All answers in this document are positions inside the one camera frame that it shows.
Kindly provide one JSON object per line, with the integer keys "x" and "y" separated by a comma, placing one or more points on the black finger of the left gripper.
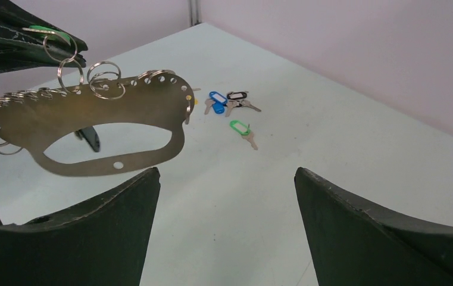
{"x": 14, "y": 16}

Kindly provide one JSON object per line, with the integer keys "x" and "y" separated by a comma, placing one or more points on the left aluminium frame post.
{"x": 194, "y": 12}

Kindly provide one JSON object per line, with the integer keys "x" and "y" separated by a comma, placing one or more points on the green tagged key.
{"x": 244, "y": 131}
{"x": 51, "y": 33}

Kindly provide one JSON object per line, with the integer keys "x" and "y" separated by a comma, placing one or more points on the yellow tagged key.
{"x": 195, "y": 90}

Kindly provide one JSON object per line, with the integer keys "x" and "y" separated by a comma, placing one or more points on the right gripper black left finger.
{"x": 100, "y": 241}

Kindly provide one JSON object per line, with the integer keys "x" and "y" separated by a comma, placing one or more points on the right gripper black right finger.
{"x": 354, "y": 241}

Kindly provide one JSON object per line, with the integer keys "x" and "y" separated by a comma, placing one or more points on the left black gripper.
{"x": 29, "y": 52}

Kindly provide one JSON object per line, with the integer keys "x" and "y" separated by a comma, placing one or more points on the black tagged key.
{"x": 237, "y": 99}

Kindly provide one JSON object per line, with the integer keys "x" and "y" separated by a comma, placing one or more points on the blue tagged key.
{"x": 225, "y": 109}
{"x": 214, "y": 97}

